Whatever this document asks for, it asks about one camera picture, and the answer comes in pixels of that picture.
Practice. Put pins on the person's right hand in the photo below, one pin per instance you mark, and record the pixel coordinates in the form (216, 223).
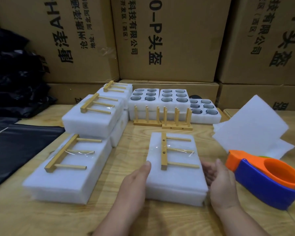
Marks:
(223, 191)

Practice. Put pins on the person's left hand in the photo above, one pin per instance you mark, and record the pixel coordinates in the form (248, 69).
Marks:
(135, 191)

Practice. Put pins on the orange and blue tape dispenser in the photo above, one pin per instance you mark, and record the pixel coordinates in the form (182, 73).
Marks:
(260, 186)

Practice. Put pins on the wooden rack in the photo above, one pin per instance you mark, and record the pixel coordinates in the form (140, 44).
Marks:
(163, 152)
(87, 104)
(59, 154)
(108, 86)

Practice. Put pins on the row of wooden peg racks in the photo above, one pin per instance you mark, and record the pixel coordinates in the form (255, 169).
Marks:
(147, 123)

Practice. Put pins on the pile of white foam sheets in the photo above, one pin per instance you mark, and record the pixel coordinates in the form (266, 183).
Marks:
(250, 127)

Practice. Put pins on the stack of white foam trays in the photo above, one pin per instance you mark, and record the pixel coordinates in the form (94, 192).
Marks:
(142, 108)

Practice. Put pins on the small black object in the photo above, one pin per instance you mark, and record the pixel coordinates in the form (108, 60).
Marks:
(195, 96)

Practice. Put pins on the black plastic bags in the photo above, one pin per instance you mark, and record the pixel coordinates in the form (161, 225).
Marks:
(19, 150)

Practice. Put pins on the black plastic bag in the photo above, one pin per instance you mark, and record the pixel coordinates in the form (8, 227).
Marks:
(14, 76)
(2, 123)

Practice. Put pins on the stack of brown cardboard boxes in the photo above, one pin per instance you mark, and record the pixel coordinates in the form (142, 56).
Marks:
(172, 36)

